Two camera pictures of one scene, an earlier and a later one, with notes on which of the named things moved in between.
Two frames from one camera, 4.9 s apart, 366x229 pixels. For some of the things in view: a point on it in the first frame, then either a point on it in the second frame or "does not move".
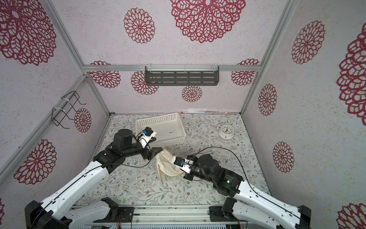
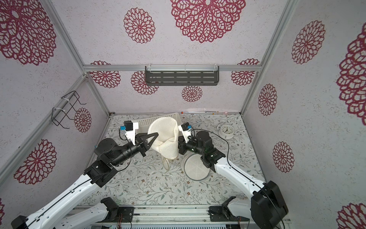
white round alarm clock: x=226 y=131 does not move
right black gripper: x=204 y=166 → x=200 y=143
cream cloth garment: x=164 y=160 → x=166 y=143
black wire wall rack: x=59 y=113 does not move
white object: x=184 y=164 → x=185 y=128
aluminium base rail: x=166 y=214 does not move
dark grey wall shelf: x=185 y=76 does not move
